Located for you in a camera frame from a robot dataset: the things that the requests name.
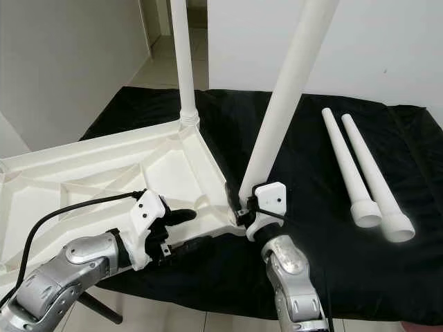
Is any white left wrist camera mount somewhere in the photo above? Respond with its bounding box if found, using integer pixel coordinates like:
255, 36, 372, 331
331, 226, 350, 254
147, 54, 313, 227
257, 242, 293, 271
128, 190, 167, 270

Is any white plastic table leg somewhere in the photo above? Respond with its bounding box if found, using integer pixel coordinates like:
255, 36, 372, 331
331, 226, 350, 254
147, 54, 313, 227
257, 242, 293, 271
341, 113, 416, 243
237, 0, 341, 208
321, 108, 383, 229
169, 0, 201, 131

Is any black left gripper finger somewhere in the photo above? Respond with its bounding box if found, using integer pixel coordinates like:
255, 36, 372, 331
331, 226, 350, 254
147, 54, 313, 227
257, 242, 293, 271
170, 236, 214, 264
164, 209, 198, 229

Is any black cloth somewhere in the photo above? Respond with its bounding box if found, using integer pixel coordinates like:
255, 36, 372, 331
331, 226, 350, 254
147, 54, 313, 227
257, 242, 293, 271
80, 86, 443, 320

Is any black metal stand leg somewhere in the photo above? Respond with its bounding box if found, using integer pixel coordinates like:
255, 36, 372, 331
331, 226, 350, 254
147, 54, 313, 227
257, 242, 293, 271
76, 294, 124, 324

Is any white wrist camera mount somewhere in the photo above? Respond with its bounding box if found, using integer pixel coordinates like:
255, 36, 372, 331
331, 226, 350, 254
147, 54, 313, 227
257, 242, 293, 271
128, 190, 167, 270
246, 182, 288, 239

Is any white door frame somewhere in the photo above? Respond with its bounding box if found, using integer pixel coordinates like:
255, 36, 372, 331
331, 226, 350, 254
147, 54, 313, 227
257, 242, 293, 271
154, 0, 171, 35

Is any cream plastic table top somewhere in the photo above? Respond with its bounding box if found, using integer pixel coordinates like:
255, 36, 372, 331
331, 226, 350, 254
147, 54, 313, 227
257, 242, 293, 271
0, 118, 250, 298

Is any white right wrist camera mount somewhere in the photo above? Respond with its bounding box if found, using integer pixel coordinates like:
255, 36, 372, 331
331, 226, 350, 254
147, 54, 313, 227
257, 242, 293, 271
246, 182, 288, 239

